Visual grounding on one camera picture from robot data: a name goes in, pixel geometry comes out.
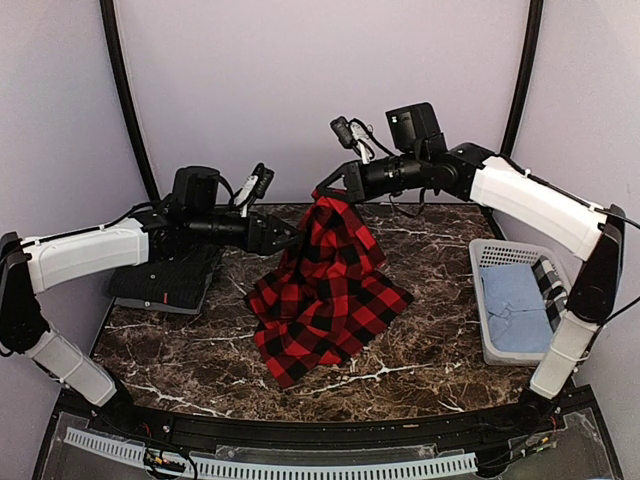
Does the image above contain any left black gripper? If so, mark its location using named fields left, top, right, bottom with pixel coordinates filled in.
left=188, top=208, right=305, bottom=256

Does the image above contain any red black plaid shirt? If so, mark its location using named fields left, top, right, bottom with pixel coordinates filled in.
left=245, top=193, right=414, bottom=389

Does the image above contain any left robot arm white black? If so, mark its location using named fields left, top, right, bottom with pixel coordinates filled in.
left=1, top=164, right=301, bottom=436

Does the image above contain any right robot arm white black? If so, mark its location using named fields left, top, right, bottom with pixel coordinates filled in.
left=316, top=102, right=630, bottom=434

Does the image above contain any folded black pinstripe shirt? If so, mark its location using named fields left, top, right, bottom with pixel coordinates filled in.
left=108, top=245, right=223, bottom=310

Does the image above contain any folded grey shirt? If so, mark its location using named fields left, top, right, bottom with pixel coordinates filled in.
left=113, top=293, right=206, bottom=315

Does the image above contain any white plastic laundry basket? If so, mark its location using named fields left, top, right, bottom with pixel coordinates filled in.
left=469, top=239, right=571, bottom=366

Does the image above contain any light blue folded shirt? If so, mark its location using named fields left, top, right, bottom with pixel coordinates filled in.
left=480, top=263, right=552, bottom=354

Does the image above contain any black white checked shirt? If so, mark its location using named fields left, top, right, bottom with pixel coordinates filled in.
left=532, top=255, right=568, bottom=332

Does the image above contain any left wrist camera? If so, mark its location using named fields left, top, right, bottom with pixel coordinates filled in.
left=232, top=162, right=275, bottom=217

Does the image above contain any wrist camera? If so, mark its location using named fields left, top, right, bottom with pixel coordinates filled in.
left=232, top=162, right=275, bottom=217
left=329, top=116, right=376, bottom=164

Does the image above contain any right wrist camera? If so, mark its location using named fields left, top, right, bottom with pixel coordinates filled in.
left=329, top=116, right=376, bottom=164

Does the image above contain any right black frame post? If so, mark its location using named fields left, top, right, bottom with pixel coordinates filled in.
left=500, top=0, right=544, bottom=156

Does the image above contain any black frame post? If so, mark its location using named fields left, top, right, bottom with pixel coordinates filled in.
left=99, top=0, right=160, bottom=201
left=500, top=0, right=544, bottom=156

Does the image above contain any white slotted cable duct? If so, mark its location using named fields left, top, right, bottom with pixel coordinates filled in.
left=64, top=427, right=478, bottom=479

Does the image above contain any left black frame post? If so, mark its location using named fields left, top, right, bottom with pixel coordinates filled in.
left=99, top=0, right=160, bottom=201

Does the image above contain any black curved front rail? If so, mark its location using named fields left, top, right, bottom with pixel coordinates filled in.
left=89, top=399, right=551, bottom=454

